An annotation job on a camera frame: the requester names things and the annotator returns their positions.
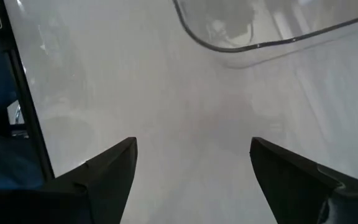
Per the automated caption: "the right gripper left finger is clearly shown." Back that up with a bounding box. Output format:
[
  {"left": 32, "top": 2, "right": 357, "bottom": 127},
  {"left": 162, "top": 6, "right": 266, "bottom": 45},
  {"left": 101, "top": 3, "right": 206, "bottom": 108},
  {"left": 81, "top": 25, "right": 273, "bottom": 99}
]
[{"left": 0, "top": 136, "right": 139, "bottom": 224}]

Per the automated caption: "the clear plastic container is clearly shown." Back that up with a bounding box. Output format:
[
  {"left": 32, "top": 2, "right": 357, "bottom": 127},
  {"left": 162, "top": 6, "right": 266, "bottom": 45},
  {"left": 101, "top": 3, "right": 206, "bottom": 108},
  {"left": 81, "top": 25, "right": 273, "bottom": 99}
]
[{"left": 172, "top": 0, "right": 358, "bottom": 70}]

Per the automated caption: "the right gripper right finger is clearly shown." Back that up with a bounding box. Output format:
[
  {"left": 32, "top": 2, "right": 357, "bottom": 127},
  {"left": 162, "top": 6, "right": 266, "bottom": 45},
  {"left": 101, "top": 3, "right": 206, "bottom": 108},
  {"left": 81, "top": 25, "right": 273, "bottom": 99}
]
[{"left": 249, "top": 136, "right": 358, "bottom": 224}]

